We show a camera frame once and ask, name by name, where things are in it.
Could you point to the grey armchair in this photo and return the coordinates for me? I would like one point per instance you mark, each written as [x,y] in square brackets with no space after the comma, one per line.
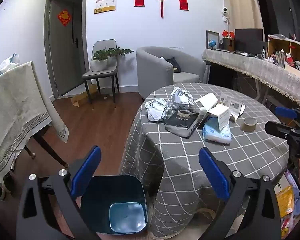
[155,72]

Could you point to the dark blue trash bin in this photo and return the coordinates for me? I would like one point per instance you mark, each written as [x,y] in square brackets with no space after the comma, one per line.
[102,192]

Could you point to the plain white carton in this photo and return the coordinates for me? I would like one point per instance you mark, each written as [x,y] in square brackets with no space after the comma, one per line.
[208,101]

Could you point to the brown wooden box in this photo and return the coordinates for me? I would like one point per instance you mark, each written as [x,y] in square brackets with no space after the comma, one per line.
[231,45]

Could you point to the wall calendar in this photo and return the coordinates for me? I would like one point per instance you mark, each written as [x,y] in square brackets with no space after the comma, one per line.
[105,1]

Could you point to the grey checked tablecloth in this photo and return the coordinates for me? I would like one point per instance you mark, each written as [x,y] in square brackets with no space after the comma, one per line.
[180,160]

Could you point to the white printed paper card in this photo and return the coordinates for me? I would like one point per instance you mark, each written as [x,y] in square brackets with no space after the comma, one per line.
[235,105]

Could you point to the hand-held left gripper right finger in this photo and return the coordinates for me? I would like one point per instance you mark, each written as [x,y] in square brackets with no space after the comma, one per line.
[212,172]

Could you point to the white paper ball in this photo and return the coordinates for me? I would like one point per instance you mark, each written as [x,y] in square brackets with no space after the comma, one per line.
[156,110]
[181,97]

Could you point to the white security camera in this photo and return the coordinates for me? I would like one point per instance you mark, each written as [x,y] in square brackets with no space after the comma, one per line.
[225,12]

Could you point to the grey dining chair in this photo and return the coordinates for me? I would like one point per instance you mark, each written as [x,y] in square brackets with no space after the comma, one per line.
[100,73]

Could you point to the flat cardboard box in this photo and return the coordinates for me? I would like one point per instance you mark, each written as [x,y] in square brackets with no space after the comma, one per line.
[81,97]

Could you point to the picture frame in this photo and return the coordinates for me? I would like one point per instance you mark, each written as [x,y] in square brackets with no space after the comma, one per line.
[212,35]

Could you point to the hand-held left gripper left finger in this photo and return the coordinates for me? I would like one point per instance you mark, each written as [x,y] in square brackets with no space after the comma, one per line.
[86,172]

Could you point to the dark wooden table leg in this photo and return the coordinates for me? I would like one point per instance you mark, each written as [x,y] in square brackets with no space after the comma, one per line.
[48,150]

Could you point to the beige fringed desk cloth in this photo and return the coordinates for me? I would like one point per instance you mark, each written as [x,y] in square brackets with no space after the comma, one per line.
[265,71]

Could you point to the brown tape roll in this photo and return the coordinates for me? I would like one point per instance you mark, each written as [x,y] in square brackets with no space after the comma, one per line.
[248,125]

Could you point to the yellow packet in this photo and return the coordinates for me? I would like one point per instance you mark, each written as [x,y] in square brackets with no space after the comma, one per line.
[285,201]

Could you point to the white plastic bag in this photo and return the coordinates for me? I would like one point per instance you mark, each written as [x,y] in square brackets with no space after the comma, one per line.
[6,63]

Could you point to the blue tissue pack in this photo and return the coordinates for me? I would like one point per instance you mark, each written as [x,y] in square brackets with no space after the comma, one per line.
[215,132]

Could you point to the small red flags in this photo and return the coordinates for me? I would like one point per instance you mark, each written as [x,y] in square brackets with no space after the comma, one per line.
[227,33]

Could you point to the potted plant in white pot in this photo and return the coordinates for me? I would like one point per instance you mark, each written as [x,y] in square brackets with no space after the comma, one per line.
[98,63]
[120,51]

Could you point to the small white cap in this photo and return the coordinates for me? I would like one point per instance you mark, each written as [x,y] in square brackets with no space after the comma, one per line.
[203,110]

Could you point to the small blue globe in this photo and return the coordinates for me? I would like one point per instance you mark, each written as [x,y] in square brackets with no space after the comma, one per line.
[212,43]

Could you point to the grey door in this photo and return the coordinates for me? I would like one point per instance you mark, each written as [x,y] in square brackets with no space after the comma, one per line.
[62,60]

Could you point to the white box with label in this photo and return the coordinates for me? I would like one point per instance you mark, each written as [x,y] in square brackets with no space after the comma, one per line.
[221,115]

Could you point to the open cardboard box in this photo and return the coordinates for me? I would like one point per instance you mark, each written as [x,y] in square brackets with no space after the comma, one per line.
[277,46]

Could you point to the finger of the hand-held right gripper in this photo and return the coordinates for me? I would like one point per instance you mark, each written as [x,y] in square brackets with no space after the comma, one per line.
[286,112]
[280,128]

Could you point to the black monitor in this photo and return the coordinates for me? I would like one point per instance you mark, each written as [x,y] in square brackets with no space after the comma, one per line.
[248,40]

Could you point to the beige patterned table cloth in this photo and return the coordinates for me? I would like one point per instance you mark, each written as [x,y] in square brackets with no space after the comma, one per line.
[15,105]

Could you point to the black handbag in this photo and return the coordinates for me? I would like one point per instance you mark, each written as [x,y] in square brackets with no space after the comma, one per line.
[174,65]

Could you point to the black book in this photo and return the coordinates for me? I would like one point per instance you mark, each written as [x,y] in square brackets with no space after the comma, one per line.
[182,126]

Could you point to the red diamond door decoration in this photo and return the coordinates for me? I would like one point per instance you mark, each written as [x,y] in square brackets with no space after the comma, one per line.
[64,18]

